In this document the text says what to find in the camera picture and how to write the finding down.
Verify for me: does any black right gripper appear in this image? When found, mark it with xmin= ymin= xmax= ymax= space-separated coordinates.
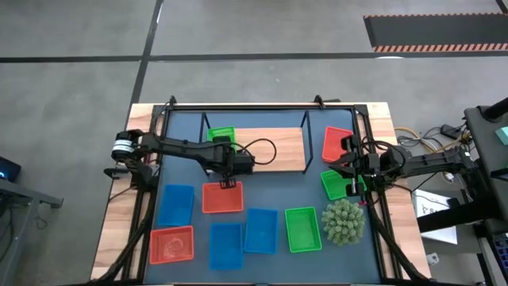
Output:
xmin=328 ymin=135 xmax=381 ymax=196

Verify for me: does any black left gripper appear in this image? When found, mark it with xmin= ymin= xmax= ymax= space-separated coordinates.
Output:
xmin=214 ymin=136 xmax=256 ymax=190

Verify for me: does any green plastic basket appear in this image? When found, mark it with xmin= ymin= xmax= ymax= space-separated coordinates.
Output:
xmin=206 ymin=126 xmax=238 ymax=154
xmin=284 ymin=206 xmax=323 ymax=254
xmin=320 ymin=168 xmax=368 ymax=202

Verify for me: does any orange plastic basket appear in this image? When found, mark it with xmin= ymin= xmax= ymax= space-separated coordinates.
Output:
xmin=201 ymin=181 xmax=244 ymax=215
xmin=321 ymin=126 xmax=355 ymax=164

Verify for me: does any blue plastic basket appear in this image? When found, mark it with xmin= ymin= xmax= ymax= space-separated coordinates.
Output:
xmin=208 ymin=222 xmax=244 ymax=272
xmin=157 ymin=184 xmax=196 ymax=228
xmin=243 ymin=207 xmax=279 ymax=255

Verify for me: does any orange basket with white scuffs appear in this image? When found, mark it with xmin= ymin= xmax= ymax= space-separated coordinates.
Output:
xmin=148 ymin=225 xmax=195 ymax=265

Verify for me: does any blue table mat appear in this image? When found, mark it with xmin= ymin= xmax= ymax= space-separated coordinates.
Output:
xmin=144 ymin=109 xmax=382 ymax=285

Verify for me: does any green artificial plant ball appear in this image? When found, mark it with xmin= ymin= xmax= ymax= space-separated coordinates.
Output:
xmin=320 ymin=198 xmax=366 ymax=246

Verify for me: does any white paper sheet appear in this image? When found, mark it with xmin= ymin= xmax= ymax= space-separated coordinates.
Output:
xmin=411 ymin=188 xmax=458 ymax=245

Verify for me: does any black power adapter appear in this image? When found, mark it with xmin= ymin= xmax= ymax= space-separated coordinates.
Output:
xmin=441 ymin=123 xmax=461 ymax=139

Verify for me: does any black equipment cart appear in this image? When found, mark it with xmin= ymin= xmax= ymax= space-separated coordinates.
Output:
xmin=416 ymin=97 xmax=508 ymax=286

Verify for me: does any black mat with hazard stripes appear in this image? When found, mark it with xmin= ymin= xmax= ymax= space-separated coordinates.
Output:
xmin=364 ymin=13 xmax=508 ymax=53

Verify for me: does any dark keyboard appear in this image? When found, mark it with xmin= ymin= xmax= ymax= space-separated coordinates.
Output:
xmin=491 ymin=232 xmax=508 ymax=279

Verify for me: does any grey metal desk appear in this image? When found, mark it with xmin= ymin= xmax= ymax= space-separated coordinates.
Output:
xmin=0 ymin=178 xmax=64 ymax=286

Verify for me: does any black device with blue light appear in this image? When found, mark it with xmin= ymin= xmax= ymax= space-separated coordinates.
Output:
xmin=0 ymin=156 xmax=22 ymax=184

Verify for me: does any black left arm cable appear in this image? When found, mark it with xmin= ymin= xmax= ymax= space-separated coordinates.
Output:
xmin=237 ymin=137 xmax=278 ymax=166

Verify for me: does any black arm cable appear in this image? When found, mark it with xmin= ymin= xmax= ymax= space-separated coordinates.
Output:
xmin=359 ymin=137 xmax=406 ymax=188
xmin=237 ymin=137 xmax=278 ymax=166

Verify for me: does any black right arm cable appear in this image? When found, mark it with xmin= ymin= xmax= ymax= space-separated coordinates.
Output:
xmin=359 ymin=137 xmax=406 ymax=188

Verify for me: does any black metal table frame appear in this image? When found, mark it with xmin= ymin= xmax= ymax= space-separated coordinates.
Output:
xmin=89 ymin=95 xmax=433 ymax=286

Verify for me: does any yellow cable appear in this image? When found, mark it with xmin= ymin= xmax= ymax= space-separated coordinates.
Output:
xmin=394 ymin=126 xmax=421 ymax=142

